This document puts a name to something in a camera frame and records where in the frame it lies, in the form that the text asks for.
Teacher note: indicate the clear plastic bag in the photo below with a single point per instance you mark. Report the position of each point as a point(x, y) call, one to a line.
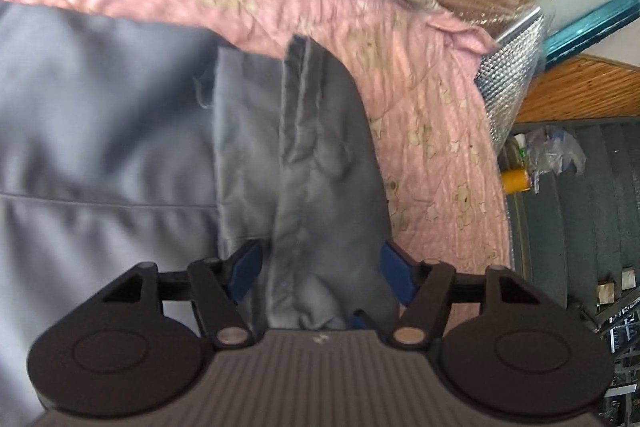
point(555, 152)

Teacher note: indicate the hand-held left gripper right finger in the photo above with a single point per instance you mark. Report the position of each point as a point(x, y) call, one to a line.
point(397, 274)

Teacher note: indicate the yellow container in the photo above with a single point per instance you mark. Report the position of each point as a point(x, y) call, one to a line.
point(516, 181)

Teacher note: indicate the small cardboard boxes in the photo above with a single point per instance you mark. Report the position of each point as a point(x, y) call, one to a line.
point(615, 287)

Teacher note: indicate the pink bear-print blanket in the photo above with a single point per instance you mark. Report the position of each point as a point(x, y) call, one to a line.
point(425, 97)

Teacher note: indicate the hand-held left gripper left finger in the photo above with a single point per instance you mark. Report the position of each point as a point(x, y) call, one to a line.
point(245, 272)

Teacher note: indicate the grey pants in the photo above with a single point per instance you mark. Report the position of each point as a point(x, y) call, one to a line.
point(125, 132)

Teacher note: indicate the wooden panel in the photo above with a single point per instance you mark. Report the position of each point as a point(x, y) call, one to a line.
point(575, 89)

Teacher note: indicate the grey stairs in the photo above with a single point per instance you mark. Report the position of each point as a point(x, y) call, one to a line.
point(570, 227)

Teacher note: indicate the metal rack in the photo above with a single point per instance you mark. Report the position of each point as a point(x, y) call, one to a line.
point(625, 352)

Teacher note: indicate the teal frame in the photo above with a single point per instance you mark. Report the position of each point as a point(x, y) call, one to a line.
point(590, 29)

